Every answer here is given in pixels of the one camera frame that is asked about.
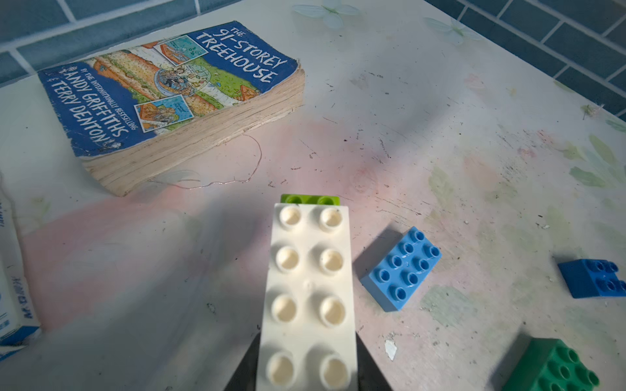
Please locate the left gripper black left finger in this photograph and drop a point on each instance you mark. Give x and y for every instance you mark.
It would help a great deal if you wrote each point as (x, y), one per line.
(244, 378)

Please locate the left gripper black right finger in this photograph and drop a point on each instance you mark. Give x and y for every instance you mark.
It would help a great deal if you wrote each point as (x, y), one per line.
(370, 377)

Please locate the white long lego brick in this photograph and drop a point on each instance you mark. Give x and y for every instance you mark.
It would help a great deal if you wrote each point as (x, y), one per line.
(308, 339)

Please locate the blue long lego brick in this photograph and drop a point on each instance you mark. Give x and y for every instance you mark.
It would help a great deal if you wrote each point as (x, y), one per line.
(401, 270)

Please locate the lime green lego brick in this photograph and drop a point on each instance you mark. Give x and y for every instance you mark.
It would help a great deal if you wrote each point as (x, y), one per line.
(310, 199)

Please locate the blue small lego brick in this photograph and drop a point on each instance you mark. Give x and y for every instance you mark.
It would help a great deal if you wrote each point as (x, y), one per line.
(587, 278)

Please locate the green long lego brick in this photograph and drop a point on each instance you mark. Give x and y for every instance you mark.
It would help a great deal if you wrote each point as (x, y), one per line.
(549, 364)

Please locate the white red pen box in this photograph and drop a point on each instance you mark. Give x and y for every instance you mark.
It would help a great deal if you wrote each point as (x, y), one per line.
(19, 322)

